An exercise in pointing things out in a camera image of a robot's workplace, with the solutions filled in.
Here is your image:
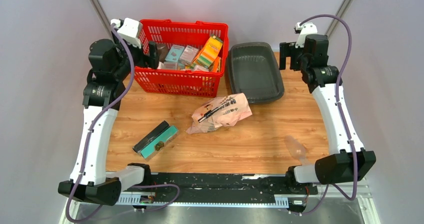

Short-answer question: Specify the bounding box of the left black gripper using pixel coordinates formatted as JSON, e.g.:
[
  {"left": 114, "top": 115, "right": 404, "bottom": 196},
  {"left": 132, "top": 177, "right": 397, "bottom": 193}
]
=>
[{"left": 111, "top": 29, "right": 162, "bottom": 81}]

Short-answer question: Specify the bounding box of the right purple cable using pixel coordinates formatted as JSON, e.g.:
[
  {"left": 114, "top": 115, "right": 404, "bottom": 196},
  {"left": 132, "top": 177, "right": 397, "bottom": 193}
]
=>
[{"left": 288, "top": 14, "right": 360, "bottom": 216}]

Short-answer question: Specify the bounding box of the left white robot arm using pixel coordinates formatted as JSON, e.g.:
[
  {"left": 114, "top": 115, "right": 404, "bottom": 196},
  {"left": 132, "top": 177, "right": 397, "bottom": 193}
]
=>
[{"left": 58, "top": 39, "right": 159, "bottom": 206}]

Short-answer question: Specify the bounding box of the red plastic shopping basket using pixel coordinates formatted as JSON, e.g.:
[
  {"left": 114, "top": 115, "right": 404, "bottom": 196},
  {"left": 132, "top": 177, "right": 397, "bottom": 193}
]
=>
[{"left": 134, "top": 19, "right": 230, "bottom": 98}]

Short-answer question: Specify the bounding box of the clear plastic scoop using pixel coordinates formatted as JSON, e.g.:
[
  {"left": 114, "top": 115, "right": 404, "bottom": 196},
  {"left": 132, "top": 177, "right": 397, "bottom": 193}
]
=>
[{"left": 284, "top": 135, "right": 311, "bottom": 166}]

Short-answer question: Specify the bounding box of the brown round object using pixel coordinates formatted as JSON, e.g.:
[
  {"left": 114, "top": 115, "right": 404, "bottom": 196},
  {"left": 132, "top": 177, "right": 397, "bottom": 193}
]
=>
[{"left": 157, "top": 43, "right": 170, "bottom": 63}]

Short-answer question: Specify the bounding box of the dark grey litter box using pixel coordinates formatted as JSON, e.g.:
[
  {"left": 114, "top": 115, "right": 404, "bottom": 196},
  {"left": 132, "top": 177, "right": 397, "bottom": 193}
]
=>
[{"left": 226, "top": 41, "right": 285, "bottom": 104}]

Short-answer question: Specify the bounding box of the teal small box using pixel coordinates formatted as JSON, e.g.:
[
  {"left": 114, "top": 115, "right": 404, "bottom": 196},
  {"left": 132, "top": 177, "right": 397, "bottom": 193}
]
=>
[{"left": 165, "top": 44, "right": 185, "bottom": 63}]

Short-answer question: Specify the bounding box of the yellow orange carton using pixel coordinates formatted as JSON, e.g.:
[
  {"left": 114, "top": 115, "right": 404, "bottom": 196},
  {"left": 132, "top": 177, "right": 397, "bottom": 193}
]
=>
[{"left": 192, "top": 35, "right": 224, "bottom": 69}]

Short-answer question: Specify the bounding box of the grey pink small box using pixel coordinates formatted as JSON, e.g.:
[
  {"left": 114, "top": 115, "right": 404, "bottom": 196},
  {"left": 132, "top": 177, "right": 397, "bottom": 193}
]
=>
[{"left": 178, "top": 45, "right": 199, "bottom": 67}]

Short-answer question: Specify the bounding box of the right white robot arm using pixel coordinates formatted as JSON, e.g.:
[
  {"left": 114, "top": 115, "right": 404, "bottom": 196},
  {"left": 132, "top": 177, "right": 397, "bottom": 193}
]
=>
[{"left": 279, "top": 34, "right": 376, "bottom": 194}]

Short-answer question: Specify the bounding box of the purple cable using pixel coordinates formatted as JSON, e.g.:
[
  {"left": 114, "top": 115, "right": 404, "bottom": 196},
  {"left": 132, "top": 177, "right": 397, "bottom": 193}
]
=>
[
  {"left": 288, "top": 14, "right": 360, "bottom": 216},
  {"left": 64, "top": 23, "right": 181, "bottom": 223}
]

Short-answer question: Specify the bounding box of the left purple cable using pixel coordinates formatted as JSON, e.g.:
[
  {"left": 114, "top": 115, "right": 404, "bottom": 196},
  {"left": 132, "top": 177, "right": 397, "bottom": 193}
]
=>
[{"left": 64, "top": 23, "right": 181, "bottom": 223}]

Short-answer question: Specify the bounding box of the black bag clip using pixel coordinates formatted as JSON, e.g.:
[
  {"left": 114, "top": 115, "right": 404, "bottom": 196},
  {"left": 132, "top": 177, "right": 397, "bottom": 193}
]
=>
[{"left": 197, "top": 105, "right": 224, "bottom": 123}]

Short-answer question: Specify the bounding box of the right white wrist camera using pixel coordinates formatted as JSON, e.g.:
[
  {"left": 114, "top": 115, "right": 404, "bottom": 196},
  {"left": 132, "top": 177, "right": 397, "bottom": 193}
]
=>
[{"left": 294, "top": 22, "right": 318, "bottom": 49}]

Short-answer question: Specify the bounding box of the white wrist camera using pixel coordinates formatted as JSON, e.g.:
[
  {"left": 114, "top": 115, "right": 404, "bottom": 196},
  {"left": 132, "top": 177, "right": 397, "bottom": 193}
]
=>
[
  {"left": 110, "top": 17, "right": 143, "bottom": 49},
  {"left": 294, "top": 22, "right": 318, "bottom": 49}
]

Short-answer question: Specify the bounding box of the teal and black box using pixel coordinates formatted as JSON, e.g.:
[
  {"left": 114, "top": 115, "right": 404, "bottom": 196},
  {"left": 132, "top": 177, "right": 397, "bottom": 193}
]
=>
[{"left": 132, "top": 120, "right": 179, "bottom": 161}]

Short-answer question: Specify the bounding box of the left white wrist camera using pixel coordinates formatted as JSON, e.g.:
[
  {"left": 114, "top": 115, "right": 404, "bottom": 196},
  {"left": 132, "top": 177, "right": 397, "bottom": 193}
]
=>
[{"left": 110, "top": 17, "right": 143, "bottom": 49}]

